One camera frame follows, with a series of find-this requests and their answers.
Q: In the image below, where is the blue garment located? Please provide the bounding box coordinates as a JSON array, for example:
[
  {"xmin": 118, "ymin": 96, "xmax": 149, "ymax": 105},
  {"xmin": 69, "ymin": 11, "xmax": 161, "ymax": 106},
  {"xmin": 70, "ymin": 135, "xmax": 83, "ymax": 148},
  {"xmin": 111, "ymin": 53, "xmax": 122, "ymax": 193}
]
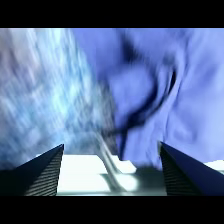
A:
[{"xmin": 70, "ymin": 28, "xmax": 224, "ymax": 168}]

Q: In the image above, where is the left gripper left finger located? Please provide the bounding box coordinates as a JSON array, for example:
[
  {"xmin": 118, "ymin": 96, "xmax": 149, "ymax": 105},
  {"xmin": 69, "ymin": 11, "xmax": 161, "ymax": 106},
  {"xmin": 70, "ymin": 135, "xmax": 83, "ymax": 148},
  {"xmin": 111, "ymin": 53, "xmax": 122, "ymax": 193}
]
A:
[{"xmin": 0, "ymin": 143, "xmax": 65, "ymax": 197}]

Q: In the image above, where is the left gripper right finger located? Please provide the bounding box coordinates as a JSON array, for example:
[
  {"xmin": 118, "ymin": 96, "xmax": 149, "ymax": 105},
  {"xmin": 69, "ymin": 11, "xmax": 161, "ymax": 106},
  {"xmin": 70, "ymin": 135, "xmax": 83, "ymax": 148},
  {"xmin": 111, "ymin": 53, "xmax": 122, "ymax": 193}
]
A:
[{"xmin": 159, "ymin": 141, "xmax": 224, "ymax": 197}]

